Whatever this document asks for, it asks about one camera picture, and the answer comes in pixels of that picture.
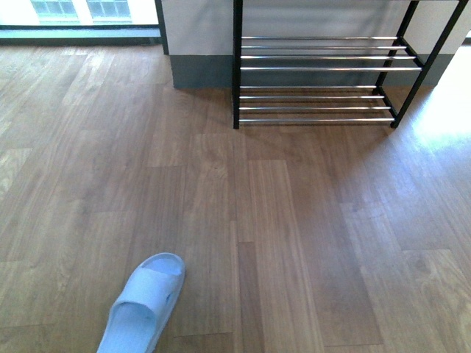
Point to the light blue slipper far left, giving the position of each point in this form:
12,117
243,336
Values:
141,312

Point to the black metal shoe rack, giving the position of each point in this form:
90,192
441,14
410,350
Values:
358,62

